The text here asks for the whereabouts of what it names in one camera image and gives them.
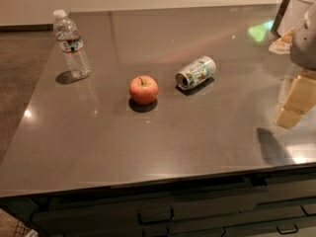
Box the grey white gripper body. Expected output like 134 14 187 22
290 3 316 70

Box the clear plastic water bottle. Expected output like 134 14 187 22
53 10 91 80

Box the black drawer handle left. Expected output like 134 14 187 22
137 206 174 225

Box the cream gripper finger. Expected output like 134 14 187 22
275 72 316 128
269 27 295 54

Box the white cylindrical container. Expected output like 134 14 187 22
275 0 316 36

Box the red apple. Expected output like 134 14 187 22
129 75 158 106

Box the dark drawer cabinet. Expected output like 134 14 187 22
1 168 316 237

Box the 7up soda can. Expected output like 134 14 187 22
175 56 216 91

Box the black drawer handle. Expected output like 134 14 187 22
137 206 174 225
276 223 298 235

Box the black drawer handle right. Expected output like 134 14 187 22
276 223 298 235

